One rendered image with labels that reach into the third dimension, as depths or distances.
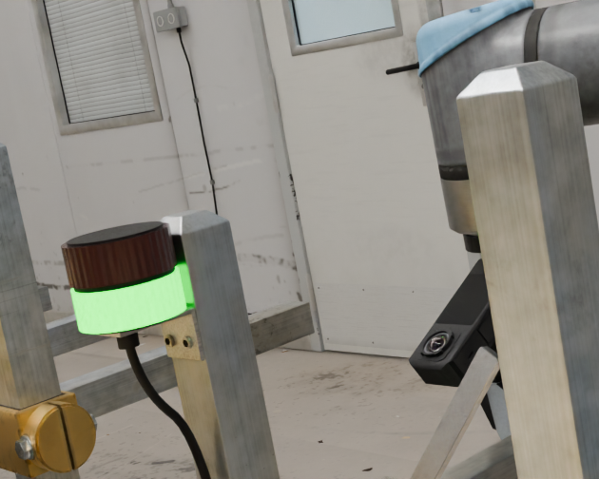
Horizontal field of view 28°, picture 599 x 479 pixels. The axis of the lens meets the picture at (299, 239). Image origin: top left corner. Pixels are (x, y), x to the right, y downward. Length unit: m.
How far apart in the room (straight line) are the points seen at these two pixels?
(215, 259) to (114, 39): 4.91
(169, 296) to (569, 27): 0.36
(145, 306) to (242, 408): 0.10
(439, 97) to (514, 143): 0.42
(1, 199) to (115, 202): 4.87
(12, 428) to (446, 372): 0.32
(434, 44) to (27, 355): 0.37
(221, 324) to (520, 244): 0.24
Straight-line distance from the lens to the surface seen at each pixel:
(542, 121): 0.48
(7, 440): 0.92
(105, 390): 0.98
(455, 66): 0.88
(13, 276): 0.89
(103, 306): 0.64
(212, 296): 0.67
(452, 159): 0.90
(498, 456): 0.93
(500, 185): 0.48
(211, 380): 0.68
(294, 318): 1.09
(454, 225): 0.92
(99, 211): 5.89
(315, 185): 4.61
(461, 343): 0.88
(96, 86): 5.76
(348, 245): 4.55
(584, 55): 0.85
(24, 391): 0.90
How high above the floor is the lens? 1.19
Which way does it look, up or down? 9 degrees down
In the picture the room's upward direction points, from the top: 11 degrees counter-clockwise
